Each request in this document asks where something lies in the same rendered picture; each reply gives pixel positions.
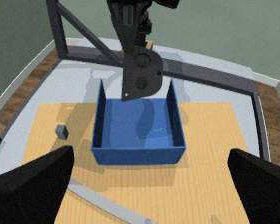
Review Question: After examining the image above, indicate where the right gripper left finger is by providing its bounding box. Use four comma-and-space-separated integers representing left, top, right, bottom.
0, 145, 75, 224

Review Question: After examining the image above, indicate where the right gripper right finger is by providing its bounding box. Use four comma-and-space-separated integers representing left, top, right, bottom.
227, 148, 280, 224

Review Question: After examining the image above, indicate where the tan flat board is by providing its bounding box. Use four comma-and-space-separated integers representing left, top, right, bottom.
21, 102, 250, 224

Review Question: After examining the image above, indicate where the light grey long flat bar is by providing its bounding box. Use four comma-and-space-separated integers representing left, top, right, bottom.
67, 177, 157, 224

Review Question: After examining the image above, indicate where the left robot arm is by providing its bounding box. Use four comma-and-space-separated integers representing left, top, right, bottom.
136, 0, 180, 48

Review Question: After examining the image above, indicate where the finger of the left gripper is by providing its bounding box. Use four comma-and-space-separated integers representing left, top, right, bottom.
107, 0, 153, 53
111, 15, 149, 51

